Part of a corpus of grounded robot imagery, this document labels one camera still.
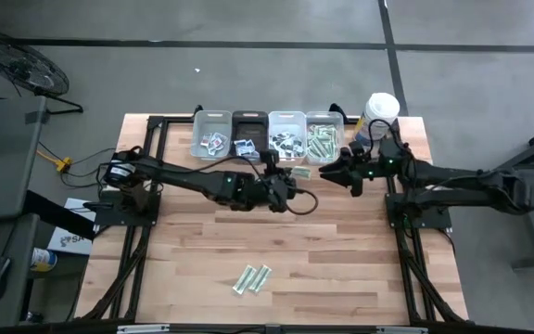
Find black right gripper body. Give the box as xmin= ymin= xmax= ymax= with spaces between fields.
xmin=358 ymin=137 xmax=408 ymax=181

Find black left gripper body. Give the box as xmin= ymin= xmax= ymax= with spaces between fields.
xmin=245 ymin=173 xmax=281 ymax=213

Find dark grey plastic bin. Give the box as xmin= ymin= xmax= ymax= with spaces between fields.
xmin=229 ymin=109 xmax=270 ymax=164

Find white plastic bin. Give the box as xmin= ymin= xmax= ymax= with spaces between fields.
xmin=267 ymin=109 xmax=308 ymax=167

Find clear plastic bin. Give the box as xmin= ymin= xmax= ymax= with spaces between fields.
xmin=304 ymin=109 xmax=346 ymax=167

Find disinfecting wipes canister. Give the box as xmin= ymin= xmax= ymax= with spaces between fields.
xmin=353 ymin=91 xmax=401 ymax=148

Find light grey plastic bin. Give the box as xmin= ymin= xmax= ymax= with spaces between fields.
xmin=190 ymin=109 xmax=234 ymax=162

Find white cardboard box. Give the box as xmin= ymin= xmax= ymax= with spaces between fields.
xmin=46 ymin=198 xmax=97 ymax=257

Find blue yellow can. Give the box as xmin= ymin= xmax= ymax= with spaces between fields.
xmin=30 ymin=247 xmax=58 ymax=274

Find grey desk top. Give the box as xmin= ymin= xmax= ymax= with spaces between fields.
xmin=0 ymin=96 xmax=48 ymax=223

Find grey low desk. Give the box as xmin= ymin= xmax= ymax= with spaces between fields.
xmin=0 ymin=213 xmax=41 ymax=328

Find black floor fan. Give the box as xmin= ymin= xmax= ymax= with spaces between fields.
xmin=0 ymin=30 xmax=85 ymax=116

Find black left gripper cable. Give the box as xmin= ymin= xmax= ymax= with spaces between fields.
xmin=289 ymin=186 xmax=320 ymax=217

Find silver metal bracket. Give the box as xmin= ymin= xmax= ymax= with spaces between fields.
xmin=375 ymin=326 xmax=429 ymax=334
xmin=116 ymin=323 xmax=171 ymax=334

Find yellow cable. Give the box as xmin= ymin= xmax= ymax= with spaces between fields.
xmin=37 ymin=147 xmax=75 ymax=174

